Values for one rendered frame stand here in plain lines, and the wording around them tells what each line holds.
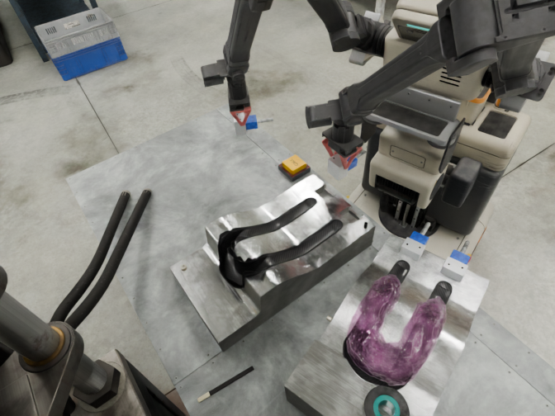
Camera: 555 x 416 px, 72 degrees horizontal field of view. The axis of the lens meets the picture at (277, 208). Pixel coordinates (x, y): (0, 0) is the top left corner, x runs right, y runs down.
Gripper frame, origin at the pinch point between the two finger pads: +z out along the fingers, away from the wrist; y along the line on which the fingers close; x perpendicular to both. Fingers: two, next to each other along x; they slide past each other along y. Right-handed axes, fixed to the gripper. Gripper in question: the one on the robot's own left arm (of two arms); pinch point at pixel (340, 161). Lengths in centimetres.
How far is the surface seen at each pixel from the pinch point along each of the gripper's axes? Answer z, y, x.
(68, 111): 98, -257, -52
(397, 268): 10.1, 31.5, -7.9
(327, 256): 6.9, 19.1, -21.0
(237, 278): 8.5, 9.5, -42.5
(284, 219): 7.6, 2.0, -22.0
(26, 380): -8, 14, -86
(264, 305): 7.5, 20.4, -41.5
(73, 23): 69, -343, -9
